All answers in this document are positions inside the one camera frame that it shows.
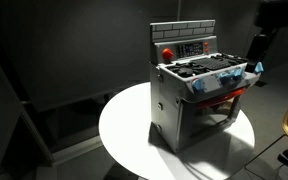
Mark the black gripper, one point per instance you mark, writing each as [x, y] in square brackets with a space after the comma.
[257, 50]

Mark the red stove button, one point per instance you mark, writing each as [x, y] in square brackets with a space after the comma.
[206, 50]
[206, 44]

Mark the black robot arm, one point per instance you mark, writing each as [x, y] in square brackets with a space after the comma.
[277, 11]

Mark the blue stove knob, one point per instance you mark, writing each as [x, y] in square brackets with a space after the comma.
[258, 67]
[238, 72]
[198, 85]
[226, 79]

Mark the black stove keypad panel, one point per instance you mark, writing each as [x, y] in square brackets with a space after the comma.
[189, 50]

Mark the red round stove knob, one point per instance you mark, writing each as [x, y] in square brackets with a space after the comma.
[167, 53]

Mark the gray toy stove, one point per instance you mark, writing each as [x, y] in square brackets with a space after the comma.
[169, 113]

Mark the dark metal frame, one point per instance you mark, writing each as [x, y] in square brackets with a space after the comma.
[14, 110]

